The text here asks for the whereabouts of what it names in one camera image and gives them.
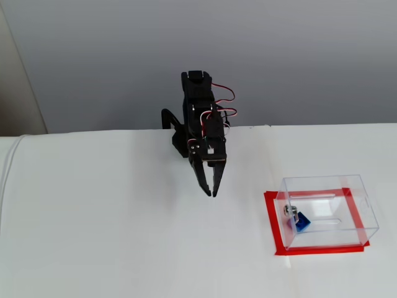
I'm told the blue lego brick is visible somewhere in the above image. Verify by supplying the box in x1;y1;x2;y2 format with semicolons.
291;211;312;233

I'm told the red tape frame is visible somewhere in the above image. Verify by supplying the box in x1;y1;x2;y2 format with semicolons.
263;187;372;256

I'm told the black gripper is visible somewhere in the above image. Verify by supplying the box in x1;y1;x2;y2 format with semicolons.
187;138;227;197

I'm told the black camera cable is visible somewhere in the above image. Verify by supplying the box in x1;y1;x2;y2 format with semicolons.
216;104;233;137

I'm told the red white gripper servo cable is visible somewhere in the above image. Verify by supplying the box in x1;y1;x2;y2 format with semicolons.
200;110;218;142

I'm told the white table cover sheet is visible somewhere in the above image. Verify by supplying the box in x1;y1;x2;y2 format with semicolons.
0;122;397;298

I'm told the silver metal box lock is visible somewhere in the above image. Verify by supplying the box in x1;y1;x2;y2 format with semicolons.
283;204;303;222

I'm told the black table clamp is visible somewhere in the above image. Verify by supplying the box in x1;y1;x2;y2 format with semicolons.
160;107;184;131

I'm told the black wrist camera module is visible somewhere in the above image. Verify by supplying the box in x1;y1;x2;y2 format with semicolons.
201;136;228;163

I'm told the transparent plastic box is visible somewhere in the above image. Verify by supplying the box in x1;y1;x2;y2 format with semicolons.
277;174;380;251

